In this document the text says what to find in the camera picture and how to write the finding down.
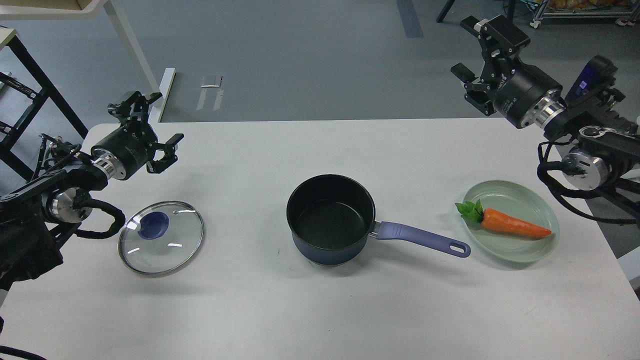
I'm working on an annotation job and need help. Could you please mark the orange toy carrot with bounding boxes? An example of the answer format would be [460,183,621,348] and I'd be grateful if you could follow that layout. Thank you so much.
[454,200,553,239]

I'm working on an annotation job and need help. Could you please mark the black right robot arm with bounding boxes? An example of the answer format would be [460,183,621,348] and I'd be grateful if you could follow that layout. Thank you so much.
[451,15,640,226]

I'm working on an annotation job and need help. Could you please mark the wheeled cart in background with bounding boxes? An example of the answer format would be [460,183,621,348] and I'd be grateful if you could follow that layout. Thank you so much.
[527,0,640,28]

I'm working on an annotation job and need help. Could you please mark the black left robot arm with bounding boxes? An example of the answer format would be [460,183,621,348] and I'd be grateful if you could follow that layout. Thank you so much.
[0,91,184,299]

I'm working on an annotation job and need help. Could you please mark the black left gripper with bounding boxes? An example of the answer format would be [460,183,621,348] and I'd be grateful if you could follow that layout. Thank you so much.
[91,91,185,181]

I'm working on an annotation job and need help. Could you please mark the glass lid with blue knob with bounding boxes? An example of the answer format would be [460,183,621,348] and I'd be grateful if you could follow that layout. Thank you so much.
[118,201,206,277]

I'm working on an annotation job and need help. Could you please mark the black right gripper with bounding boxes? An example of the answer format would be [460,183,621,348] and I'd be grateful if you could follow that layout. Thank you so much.
[450,14,566,129]

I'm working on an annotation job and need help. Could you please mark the black metal rack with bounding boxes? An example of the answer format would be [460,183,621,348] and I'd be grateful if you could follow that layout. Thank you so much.
[0,27,89,182]

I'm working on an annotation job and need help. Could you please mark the black stand leg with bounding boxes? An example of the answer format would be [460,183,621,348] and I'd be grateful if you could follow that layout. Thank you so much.
[436,0,456,23]

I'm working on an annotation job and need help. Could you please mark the white table leg frame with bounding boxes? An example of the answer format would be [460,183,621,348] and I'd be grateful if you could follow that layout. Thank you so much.
[0,0,177,123]

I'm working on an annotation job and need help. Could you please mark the blue saucepan with handle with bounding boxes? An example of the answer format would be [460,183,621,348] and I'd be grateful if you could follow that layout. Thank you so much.
[285,174,471,266]

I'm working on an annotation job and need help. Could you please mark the pale green plate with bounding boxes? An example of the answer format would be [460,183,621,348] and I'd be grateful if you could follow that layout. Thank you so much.
[463,180,560,264]

